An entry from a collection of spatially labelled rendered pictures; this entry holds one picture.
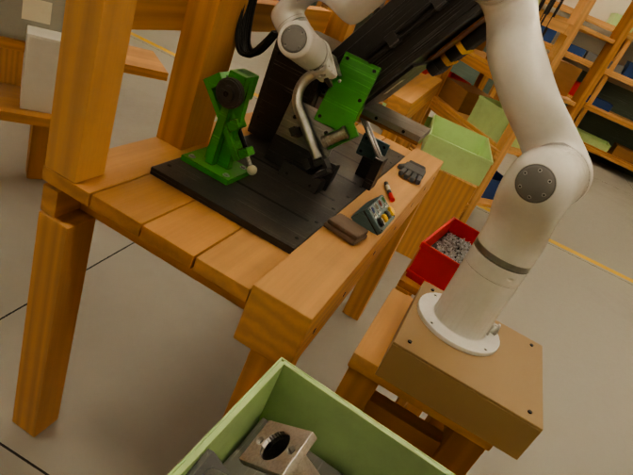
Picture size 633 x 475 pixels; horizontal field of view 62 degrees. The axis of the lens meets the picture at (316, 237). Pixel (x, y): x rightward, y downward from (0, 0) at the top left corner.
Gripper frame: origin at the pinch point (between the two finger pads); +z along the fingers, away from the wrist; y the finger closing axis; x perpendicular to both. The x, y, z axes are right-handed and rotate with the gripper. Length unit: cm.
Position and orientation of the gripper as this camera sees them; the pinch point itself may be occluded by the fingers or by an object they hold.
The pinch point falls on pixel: (329, 67)
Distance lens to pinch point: 155.6
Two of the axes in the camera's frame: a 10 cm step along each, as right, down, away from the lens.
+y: -2.8, -9.6, -0.3
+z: 2.7, -1.0, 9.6
